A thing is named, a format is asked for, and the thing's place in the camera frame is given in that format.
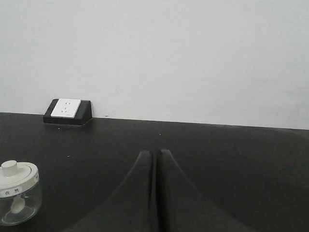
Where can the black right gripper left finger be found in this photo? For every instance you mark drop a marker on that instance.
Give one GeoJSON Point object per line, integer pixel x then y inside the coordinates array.
{"type": "Point", "coordinates": [131, 206]}

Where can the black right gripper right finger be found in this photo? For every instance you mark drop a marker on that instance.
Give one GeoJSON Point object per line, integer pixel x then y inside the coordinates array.
{"type": "Point", "coordinates": [200, 191]}

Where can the glass jar with cream lid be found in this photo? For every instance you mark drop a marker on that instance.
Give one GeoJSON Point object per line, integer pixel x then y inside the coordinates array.
{"type": "Point", "coordinates": [20, 192]}

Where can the black white power socket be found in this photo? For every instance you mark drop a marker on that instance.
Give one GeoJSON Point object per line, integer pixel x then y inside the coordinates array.
{"type": "Point", "coordinates": [68, 112]}

